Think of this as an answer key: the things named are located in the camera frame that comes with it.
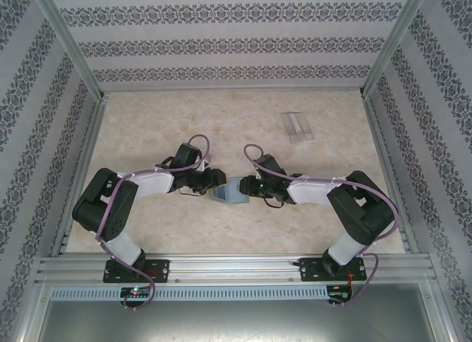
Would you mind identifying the left aluminium frame post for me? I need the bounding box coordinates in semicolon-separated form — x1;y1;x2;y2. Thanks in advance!
35;0;108;100

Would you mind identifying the left small controller board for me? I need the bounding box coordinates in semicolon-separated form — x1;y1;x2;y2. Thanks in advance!
120;286;153;299

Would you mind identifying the slotted grey cable duct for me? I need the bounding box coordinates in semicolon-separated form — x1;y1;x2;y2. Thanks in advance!
49;285;330;301

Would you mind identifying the right aluminium frame post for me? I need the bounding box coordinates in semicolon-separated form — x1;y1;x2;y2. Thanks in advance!
359;0;439;100

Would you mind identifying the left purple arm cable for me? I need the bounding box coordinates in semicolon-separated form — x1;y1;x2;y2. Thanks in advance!
94;134;212;313

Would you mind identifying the pale green card holder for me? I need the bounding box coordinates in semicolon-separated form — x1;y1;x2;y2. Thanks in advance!
209;175;251;206

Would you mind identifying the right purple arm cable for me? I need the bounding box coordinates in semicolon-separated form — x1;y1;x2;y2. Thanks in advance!
243;144;401;310

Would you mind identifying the aluminium front mounting rail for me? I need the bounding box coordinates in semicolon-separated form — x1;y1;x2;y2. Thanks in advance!
35;254;434;284

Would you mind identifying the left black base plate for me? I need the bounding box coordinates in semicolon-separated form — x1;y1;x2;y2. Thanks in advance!
103;259;170;284

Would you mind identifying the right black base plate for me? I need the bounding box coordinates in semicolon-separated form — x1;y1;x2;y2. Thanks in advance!
300;256;368;283

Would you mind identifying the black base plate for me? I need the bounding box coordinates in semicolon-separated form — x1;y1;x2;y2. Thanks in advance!
300;256;368;283
103;259;170;284

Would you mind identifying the aluminium side rail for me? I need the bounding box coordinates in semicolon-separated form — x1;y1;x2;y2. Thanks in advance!
363;94;418;254
51;94;110;257

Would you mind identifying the left aluminium side rail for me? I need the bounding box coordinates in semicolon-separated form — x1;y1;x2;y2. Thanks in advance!
51;94;110;257

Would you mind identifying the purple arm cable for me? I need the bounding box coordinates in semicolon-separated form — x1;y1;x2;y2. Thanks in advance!
243;144;401;310
94;134;212;313

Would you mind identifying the right aluminium side rail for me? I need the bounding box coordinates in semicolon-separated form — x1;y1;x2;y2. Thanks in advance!
363;94;418;254

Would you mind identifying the small controller board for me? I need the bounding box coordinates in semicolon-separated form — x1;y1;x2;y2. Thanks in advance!
327;285;351;302
120;286;153;299

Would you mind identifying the right small controller board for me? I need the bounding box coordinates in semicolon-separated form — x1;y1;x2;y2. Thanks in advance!
327;285;351;302

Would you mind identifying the aluminium frame post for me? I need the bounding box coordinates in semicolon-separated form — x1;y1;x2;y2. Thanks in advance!
359;0;439;100
35;0;108;100

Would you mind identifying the clear plastic card box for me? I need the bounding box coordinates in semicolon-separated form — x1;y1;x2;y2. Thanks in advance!
280;111;316;142

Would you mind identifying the grey metal panel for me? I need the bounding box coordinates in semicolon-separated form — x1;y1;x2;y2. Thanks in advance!
35;299;443;342

